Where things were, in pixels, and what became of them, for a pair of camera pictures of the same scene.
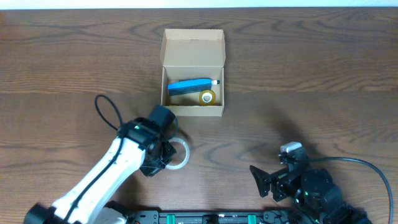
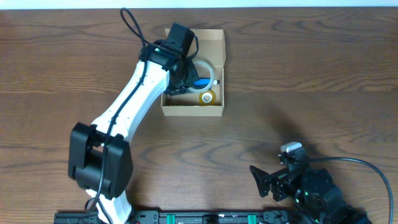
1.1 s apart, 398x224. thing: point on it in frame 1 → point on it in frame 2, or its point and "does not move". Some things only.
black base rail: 214,217 does not move
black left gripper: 155,167 → 176,84
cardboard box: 192,71 does not move
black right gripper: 279,178 does not move
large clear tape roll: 187,157 → 212,77
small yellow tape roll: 207,98 does not move
